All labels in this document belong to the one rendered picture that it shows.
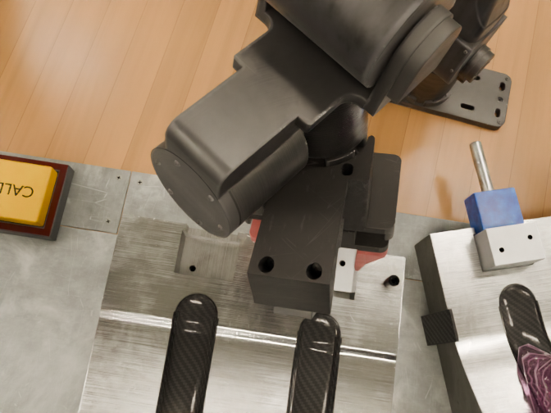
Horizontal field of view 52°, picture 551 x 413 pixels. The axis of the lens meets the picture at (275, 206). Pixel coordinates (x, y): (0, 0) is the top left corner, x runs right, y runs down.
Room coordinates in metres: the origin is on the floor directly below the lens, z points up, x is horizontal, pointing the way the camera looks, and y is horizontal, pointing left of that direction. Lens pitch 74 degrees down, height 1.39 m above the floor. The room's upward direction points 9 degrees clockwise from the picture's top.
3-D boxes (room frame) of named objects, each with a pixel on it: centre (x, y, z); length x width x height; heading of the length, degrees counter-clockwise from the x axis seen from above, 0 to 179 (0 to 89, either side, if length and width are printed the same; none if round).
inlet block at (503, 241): (0.19, -0.21, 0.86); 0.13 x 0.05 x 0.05; 17
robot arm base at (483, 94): (0.35, -0.15, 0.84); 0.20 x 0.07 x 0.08; 83
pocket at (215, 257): (0.09, 0.05, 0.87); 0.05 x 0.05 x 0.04; 0
